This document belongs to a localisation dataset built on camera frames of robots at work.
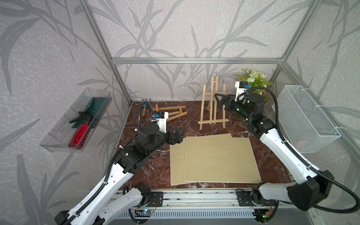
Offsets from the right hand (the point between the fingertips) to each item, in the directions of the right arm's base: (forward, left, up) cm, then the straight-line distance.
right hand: (220, 94), depth 71 cm
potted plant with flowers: (+21, -30, -10) cm, 38 cm away
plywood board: (-19, +24, -37) cm, 48 cm away
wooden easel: (+18, +23, -36) cm, 46 cm away
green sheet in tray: (-5, +63, -4) cm, 64 cm away
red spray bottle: (-21, +62, -2) cm, 66 cm away
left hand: (-17, +20, -6) cm, 27 cm away
